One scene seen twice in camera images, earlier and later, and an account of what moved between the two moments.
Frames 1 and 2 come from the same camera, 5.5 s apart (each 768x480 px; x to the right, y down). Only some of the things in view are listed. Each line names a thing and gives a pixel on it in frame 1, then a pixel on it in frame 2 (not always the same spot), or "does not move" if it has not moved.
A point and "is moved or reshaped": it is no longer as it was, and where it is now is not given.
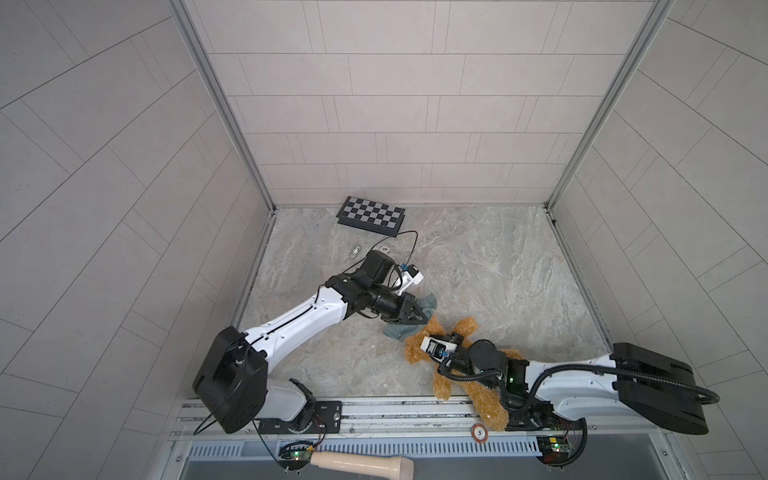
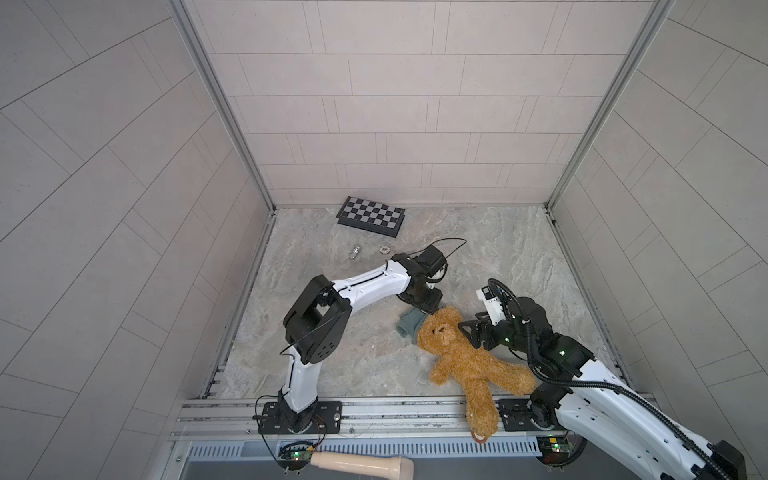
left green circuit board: x=295 y=455 does not move
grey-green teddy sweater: x=398 y=331 is moved or reshaped
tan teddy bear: x=465 y=328 is moved or reshaped
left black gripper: x=400 y=310 -> x=430 y=307
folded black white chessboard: x=371 y=215 does not move
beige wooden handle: x=400 y=465 does not move
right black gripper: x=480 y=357 -> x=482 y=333
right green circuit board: x=555 y=449 does not move
